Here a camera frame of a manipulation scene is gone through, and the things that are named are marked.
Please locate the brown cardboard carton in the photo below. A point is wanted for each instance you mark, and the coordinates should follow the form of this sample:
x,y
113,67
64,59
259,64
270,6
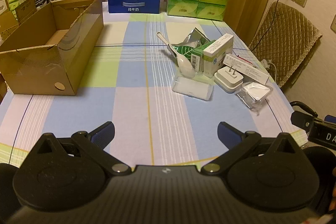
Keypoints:
x,y
29,7

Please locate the green and white medicine box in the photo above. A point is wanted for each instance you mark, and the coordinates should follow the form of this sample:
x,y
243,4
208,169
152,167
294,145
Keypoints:
x,y
197,59

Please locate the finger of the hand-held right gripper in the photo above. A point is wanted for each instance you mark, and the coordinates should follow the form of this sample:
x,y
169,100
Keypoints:
x,y
300,121

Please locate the silver foil tea bag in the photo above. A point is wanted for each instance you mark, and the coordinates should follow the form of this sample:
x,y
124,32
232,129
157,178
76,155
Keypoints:
x,y
194,36

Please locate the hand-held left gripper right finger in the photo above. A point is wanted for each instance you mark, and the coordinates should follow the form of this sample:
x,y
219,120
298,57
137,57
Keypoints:
x,y
228,134

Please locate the chair with quilted cover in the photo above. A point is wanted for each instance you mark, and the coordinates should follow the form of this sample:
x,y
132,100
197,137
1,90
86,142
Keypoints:
x,y
286,40

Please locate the plaid cloth desktop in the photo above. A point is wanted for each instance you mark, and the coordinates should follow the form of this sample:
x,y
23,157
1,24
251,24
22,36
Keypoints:
x,y
131,108

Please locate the dark blue milk carton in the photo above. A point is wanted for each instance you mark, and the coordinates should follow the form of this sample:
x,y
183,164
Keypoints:
x,y
134,5

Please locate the white plug adapter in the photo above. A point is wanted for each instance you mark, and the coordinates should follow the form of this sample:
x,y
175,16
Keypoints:
x,y
228,80

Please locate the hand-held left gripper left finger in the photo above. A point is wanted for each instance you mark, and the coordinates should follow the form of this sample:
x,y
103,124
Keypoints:
x,y
106,134

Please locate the white box with cut-out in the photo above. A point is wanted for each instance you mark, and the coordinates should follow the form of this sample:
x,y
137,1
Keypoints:
x,y
4,7

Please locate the white power strip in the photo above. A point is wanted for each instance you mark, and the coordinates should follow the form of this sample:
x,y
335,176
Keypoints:
x,y
265,63

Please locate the white plastic spoon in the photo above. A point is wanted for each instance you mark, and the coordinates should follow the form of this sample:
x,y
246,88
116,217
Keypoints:
x,y
186,66

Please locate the large cardboard box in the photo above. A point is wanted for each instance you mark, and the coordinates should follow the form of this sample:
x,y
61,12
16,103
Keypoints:
x,y
39,69

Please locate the clear plastic case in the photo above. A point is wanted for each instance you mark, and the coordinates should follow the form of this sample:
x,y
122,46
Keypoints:
x,y
193,88

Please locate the clear plastic packet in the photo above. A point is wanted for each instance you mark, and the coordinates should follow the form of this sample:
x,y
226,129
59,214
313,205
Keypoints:
x,y
254,94

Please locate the white medicine box lime trim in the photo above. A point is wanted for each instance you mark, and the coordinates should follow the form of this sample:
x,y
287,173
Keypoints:
x,y
218,46

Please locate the long white tube box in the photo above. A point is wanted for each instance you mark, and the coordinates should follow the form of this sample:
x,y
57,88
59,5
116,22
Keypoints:
x,y
252,73

